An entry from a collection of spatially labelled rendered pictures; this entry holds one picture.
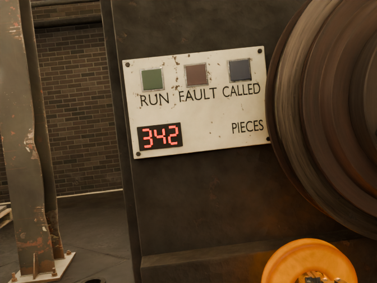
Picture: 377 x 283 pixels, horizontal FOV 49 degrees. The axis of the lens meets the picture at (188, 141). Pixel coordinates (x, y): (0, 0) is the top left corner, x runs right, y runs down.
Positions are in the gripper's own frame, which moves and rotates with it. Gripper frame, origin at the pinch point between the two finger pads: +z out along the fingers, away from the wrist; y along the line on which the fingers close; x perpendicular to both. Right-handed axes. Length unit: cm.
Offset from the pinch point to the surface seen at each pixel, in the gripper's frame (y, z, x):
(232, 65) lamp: -7.1, 11.4, 36.1
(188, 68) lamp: -15.1, 11.5, 36.6
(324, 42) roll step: 4.2, -3.1, 37.4
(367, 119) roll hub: 6.4, -10.3, 26.1
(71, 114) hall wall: -163, 609, 18
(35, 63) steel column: -118, 285, 69
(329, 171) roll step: 3.1, -4.0, 18.2
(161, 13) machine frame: -19, 15, 47
